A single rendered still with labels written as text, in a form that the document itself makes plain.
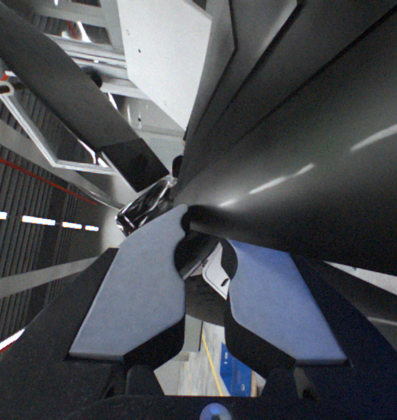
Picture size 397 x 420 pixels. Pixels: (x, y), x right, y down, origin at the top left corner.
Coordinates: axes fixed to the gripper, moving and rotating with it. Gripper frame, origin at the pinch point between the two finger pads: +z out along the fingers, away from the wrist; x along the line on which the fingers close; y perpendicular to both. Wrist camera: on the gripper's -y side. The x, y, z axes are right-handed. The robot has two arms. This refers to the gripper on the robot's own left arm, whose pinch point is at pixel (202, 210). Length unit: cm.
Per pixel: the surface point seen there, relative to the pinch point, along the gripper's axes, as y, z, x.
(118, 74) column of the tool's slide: -3, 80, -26
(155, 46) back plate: -9.8, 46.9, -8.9
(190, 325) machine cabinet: 622, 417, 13
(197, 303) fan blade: 33.5, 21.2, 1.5
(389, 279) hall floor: 86, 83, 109
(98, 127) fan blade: 0.6, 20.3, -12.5
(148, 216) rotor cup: 7.8, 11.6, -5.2
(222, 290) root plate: 16.6, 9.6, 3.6
